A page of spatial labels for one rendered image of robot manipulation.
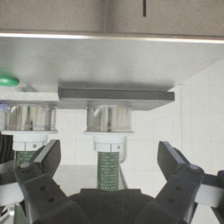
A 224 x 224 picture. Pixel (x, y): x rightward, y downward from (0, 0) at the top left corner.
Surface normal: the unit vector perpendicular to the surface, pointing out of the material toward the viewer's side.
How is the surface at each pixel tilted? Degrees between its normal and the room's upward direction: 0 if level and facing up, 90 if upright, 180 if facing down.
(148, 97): 90
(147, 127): 90
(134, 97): 90
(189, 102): 90
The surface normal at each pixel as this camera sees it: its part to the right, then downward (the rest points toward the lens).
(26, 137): 0.25, -0.08
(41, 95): 0.00, 0.65
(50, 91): 0.03, -0.08
